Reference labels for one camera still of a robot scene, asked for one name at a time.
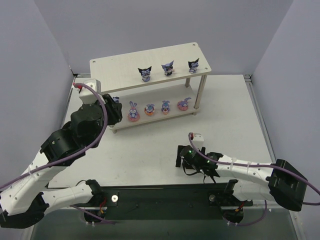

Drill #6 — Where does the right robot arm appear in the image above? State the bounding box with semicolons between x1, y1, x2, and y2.
176;145;307;212

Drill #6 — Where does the aluminium frame rail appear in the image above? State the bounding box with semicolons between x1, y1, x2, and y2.
243;74;317;240

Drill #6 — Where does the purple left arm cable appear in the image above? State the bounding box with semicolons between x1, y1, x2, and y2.
0;83;109;193

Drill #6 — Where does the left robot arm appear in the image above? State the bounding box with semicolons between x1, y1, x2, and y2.
0;94;123;229

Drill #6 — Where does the white two-tier shelf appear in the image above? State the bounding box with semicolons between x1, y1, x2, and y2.
89;42;212;133

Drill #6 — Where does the black-hat striped bunny toy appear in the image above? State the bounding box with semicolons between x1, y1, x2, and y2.
138;66;152;82
188;58;199;74

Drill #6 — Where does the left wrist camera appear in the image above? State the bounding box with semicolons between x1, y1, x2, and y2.
73;78;103;104

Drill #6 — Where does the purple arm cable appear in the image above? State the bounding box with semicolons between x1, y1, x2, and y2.
188;136;320;227
0;83;109;193

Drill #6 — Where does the bunny holding strawberry cake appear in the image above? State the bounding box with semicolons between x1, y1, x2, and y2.
161;100;170;115

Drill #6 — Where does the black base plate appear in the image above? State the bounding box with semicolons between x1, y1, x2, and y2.
72;183;253;225

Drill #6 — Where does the sitting bunny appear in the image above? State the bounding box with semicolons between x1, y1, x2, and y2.
127;101;140;123

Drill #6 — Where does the purple bunny black bow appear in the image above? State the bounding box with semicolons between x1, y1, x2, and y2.
112;96;120;103

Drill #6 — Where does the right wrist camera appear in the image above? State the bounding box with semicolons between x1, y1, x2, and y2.
188;132;204;150

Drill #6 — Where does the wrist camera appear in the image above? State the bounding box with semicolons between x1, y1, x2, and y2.
188;132;204;150
73;78;103;104

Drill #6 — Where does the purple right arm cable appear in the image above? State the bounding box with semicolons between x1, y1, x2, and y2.
188;136;320;227

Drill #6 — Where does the purple bunny with sunglasses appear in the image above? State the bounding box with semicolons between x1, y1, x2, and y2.
161;61;174;76

